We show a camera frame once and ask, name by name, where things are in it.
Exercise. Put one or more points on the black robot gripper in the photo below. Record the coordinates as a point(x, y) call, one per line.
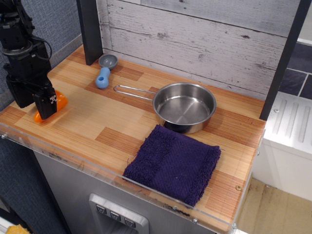
point(29, 61)

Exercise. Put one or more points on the orange plastic carrot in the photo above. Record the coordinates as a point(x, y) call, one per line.
point(61, 102)

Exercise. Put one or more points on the stainless steel pan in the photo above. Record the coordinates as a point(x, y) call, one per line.
point(182, 107)

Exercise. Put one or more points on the blue grey toy scoop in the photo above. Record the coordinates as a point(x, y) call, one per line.
point(107, 62)

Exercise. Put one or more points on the clear acrylic table edge guard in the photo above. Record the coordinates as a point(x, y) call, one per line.
point(72, 179)

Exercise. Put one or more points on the yellow object bottom left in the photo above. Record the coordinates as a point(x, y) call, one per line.
point(17, 229)

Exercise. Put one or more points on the silver dispenser button panel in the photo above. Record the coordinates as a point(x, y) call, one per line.
point(111, 218)

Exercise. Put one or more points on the purple folded towel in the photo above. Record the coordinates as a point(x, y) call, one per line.
point(174, 164)

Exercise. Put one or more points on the white ribbed side cabinet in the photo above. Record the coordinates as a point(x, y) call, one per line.
point(284, 158)

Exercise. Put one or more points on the dark grey left post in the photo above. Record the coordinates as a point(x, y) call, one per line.
point(90, 30)

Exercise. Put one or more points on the dark grey post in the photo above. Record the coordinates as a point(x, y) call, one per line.
point(90, 30)
point(289, 47)

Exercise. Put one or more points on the dark grey right post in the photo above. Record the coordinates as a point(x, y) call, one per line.
point(289, 47)

